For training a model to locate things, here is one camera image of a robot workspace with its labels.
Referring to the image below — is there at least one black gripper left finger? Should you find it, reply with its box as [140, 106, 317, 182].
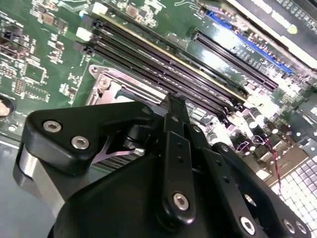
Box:
[12, 92, 197, 226]

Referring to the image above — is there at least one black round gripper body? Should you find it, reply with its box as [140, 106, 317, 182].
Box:
[47, 153, 236, 238]

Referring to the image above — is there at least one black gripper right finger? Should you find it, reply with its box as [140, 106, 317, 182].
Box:
[176, 93, 313, 238]

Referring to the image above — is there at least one metal socket cover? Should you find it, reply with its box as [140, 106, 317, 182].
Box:
[93, 71, 169, 106]

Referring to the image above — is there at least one silver CPU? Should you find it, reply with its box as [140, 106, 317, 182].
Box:
[115, 88, 139, 103]

